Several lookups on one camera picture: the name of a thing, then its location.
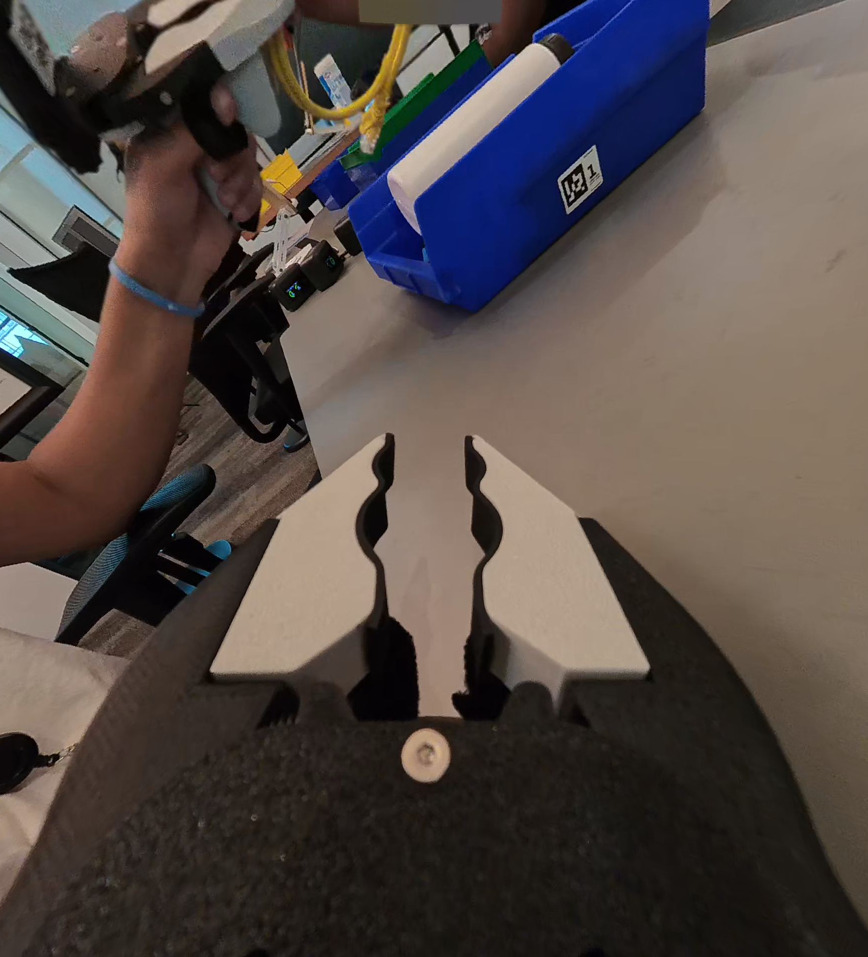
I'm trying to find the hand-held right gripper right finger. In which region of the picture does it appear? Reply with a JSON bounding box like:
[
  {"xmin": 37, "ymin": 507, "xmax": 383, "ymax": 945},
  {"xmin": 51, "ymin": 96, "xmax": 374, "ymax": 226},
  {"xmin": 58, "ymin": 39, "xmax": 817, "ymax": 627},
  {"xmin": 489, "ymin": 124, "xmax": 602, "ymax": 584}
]
[{"xmin": 451, "ymin": 434, "xmax": 652, "ymax": 722}]

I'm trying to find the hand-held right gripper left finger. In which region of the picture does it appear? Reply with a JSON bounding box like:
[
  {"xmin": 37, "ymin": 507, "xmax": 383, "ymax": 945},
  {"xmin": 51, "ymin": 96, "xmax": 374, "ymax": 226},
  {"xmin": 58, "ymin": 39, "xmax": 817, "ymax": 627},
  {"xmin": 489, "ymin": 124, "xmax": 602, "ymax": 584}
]
[{"xmin": 210, "ymin": 432, "xmax": 418, "ymax": 722}]

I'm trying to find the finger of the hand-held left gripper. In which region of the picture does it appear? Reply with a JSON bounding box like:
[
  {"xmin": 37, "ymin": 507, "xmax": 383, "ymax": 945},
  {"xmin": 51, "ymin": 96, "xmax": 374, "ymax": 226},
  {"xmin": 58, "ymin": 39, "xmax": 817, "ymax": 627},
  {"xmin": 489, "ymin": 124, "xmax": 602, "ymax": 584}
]
[
  {"xmin": 143, "ymin": 0, "xmax": 299, "ymax": 76},
  {"xmin": 146, "ymin": 0, "xmax": 242, "ymax": 25}
]

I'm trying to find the yellow network cable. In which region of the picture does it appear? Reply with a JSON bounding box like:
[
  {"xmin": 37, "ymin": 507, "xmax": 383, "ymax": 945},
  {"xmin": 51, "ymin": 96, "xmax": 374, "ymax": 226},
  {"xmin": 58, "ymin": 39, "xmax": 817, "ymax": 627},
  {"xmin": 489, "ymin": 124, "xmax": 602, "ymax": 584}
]
[{"xmin": 266, "ymin": 22, "xmax": 414, "ymax": 160}]

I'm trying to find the person's left forearm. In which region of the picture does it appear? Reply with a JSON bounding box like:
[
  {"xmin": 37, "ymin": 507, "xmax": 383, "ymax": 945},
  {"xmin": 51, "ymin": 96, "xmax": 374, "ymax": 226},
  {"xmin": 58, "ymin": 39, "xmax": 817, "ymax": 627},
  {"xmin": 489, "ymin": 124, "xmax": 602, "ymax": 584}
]
[{"xmin": 0, "ymin": 262, "xmax": 208, "ymax": 578}]

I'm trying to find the person's left hand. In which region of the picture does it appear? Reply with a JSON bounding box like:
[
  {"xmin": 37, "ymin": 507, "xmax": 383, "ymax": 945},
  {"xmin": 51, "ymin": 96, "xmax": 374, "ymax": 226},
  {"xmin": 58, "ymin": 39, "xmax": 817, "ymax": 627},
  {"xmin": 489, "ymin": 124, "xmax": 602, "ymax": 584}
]
[{"xmin": 113, "ymin": 82, "xmax": 267, "ymax": 300}]

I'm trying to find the white blue container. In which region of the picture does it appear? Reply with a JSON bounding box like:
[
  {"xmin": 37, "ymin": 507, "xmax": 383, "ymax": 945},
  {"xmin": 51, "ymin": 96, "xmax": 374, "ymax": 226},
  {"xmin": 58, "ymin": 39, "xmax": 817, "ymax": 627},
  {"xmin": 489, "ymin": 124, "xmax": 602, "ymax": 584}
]
[{"xmin": 313, "ymin": 54, "xmax": 355, "ymax": 114}]

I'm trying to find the white bottle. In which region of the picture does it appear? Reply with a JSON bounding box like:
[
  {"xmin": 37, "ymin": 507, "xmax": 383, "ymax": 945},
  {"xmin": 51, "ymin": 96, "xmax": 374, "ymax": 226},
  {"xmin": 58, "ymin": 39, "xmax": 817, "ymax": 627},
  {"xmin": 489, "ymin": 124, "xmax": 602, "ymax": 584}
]
[{"xmin": 387, "ymin": 32, "xmax": 579, "ymax": 230}]

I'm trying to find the blue wristband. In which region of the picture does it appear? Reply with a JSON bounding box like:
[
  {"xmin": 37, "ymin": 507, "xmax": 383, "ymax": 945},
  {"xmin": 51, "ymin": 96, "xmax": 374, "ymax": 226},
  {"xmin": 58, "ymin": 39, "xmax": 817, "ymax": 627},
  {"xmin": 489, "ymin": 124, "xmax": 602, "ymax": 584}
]
[{"xmin": 107, "ymin": 256, "xmax": 208, "ymax": 319}]

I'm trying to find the black office chair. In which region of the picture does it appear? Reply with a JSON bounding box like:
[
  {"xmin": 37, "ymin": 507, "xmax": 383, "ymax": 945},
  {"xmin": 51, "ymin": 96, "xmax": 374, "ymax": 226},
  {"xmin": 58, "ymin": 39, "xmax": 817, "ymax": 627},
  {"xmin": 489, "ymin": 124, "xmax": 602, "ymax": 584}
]
[{"xmin": 189, "ymin": 247, "xmax": 312, "ymax": 454}]

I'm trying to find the black badge reel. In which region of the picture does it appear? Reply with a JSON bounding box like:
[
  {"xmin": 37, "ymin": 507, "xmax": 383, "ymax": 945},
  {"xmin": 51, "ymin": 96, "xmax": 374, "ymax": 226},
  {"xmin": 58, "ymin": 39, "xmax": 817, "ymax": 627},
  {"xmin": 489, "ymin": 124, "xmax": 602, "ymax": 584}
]
[{"xmin": 0, "ymin": 731, "xmax": 81, "ymax": 801}]

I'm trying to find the black-framed marker sign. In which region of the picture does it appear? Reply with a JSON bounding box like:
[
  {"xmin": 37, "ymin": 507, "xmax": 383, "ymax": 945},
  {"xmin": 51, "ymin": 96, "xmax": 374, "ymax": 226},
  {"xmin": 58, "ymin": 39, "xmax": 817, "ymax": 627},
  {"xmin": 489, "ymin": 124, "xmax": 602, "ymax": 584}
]
[{"xmin": 0, "ymin": 340, "xmax": 66, "ymax": 462}]

